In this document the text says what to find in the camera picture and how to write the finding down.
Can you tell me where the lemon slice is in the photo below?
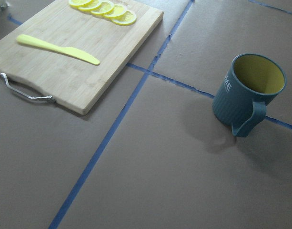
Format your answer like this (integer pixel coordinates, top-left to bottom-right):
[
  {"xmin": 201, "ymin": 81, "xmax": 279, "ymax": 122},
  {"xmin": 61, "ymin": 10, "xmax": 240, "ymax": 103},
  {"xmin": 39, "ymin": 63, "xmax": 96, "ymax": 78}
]
[
  {"xmin": 68, "ymin": 0, "xmax": 92, "ymax": 8},
  {"xmin": 103, "ymin": 4, "xmax": 127, "ymax": 19},
  {"xmin": 90, "ymin": 0, "xmax": 114, "ymax": 16},
  {"xmin": 78, "ymin": 0, "xmax": 102, "ymax": 11},
  {"xmin": 111, "ymin": 10, "xmax": 137, "ymax": 26}
]

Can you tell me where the wooden cutting board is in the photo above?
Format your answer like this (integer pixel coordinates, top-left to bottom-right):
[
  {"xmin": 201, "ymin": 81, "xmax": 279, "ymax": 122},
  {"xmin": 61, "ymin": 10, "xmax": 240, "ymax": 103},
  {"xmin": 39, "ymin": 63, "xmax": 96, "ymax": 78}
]
[{"xmin": 0, "ymin": 0, "xmax": 163, "ymax": 115}]

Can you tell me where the yellow plastic knife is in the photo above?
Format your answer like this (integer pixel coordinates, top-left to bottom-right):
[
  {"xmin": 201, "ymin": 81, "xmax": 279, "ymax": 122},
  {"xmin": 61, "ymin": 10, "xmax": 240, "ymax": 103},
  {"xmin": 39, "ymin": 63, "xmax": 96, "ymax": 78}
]
[{"xmin": 16, "ymin": 34, "xmax": 100, "ymax": 65}]

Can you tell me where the teal mug yellow inside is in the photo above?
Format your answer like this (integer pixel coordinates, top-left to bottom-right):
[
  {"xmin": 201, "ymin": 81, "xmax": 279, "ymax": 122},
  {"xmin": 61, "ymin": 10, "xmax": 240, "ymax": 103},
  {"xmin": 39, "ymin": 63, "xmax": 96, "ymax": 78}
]
[{"xmin": 212, "ymin": 53, "xmax": 287, "ymax": 137}]

